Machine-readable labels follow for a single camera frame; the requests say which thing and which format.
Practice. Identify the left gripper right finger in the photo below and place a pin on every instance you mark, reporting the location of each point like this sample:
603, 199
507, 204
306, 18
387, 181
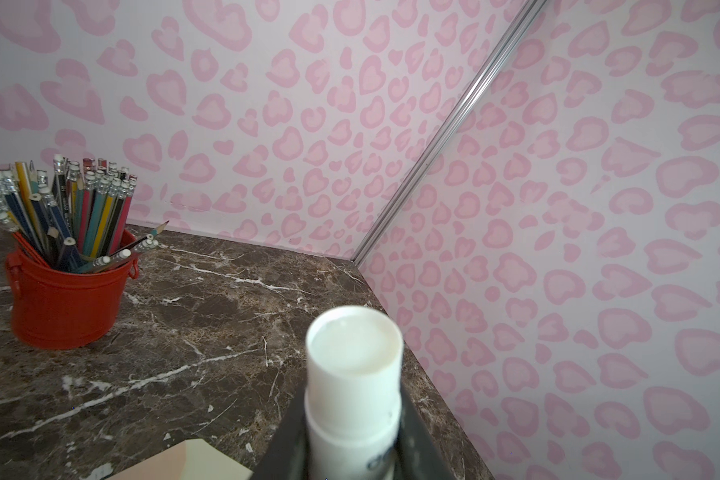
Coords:
417, 456

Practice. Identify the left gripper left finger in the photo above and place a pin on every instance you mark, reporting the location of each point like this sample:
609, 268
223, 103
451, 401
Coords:
286, 457

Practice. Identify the white glue stick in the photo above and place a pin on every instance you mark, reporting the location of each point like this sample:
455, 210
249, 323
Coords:
352, 399

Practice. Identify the pink envelope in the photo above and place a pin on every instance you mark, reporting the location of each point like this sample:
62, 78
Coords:
192, 459

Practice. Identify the red pencil cup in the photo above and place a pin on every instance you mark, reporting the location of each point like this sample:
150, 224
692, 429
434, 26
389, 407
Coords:
56, 310

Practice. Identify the coloured pencils bunch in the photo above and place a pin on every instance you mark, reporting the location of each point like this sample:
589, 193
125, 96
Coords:
72, 218

